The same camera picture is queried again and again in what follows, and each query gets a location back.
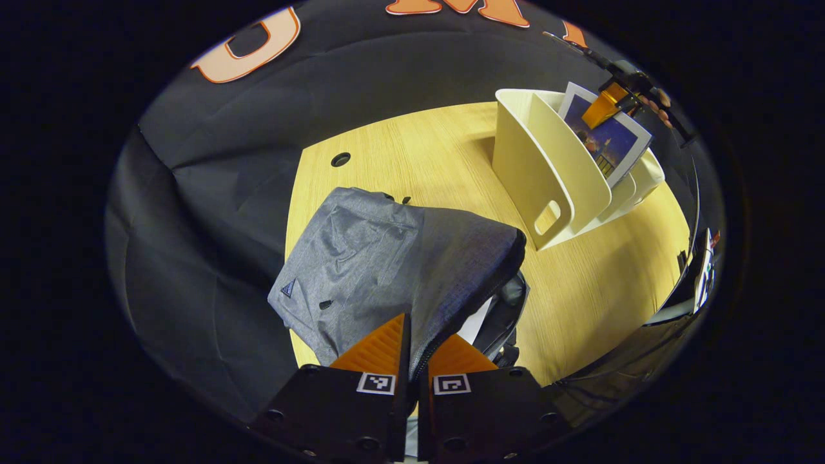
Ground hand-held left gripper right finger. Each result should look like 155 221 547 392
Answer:
418 334 571 462

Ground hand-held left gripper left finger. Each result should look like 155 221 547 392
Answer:
250 314 412 463

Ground night city cover book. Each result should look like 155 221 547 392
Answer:
558 82 653 189

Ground white plastic bookshelf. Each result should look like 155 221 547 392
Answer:
492 88 666 252

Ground grey schoolbag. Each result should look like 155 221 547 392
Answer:
267 187 530 387

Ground person's trousers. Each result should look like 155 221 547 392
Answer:
551 309 703 429

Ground background white desk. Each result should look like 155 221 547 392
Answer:
645 227 721 326

